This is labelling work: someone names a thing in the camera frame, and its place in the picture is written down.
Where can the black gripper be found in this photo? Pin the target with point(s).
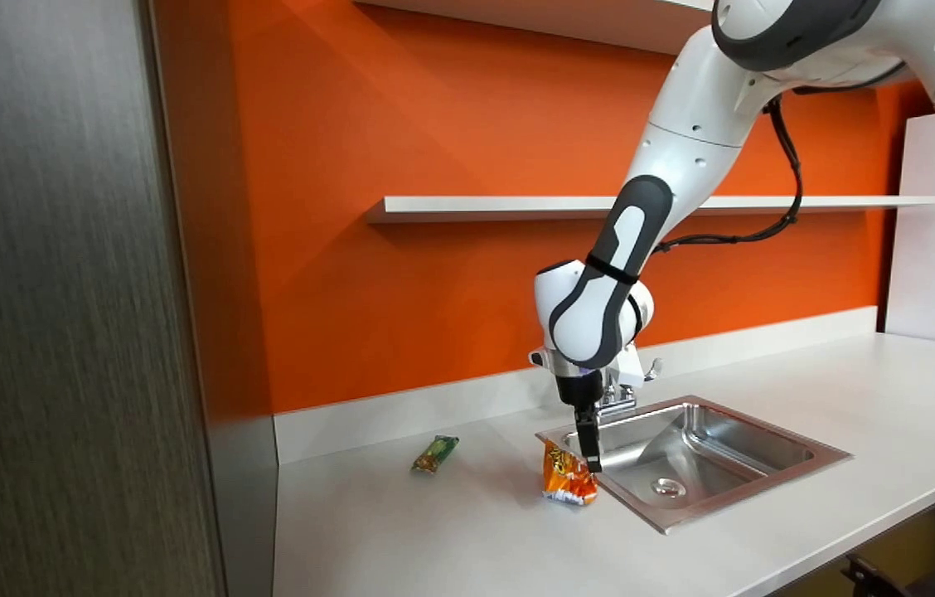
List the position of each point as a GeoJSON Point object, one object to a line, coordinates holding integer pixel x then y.
{"type": "Point", "coordinates": [581, 386]}

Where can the orange snack packet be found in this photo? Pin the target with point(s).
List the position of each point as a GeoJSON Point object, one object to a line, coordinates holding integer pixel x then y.
{"type": "Point", "coordinates": [569, 480]}

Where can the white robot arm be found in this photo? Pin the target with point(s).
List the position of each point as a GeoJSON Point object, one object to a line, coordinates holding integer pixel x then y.
{"type": "Point", "coordinates": [701, 135]}

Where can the stainless steel sink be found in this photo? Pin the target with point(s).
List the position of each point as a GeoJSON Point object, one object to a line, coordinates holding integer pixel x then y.
{"type": "Point", "coordinates": [711, 465]}

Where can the green snack packet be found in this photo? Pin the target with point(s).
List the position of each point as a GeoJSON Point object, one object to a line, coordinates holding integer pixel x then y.
{"type": "Point", "coordinates": [434, 455]}

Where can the chrome faucet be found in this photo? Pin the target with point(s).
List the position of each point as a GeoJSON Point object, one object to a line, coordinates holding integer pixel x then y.
{"type": "Point", "coordinates": [625, 392]}

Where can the dark wood cabinet panel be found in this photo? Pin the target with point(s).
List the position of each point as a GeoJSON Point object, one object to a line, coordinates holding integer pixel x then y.
{"type": "Point", "coordinates": [58, 308]}

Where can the white wall shelf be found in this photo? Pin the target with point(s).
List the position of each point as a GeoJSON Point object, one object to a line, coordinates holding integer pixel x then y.
{"type": "Point", "coordinates": [487, 206]}
{"type": "Point", "coordinates": [553, 18]}

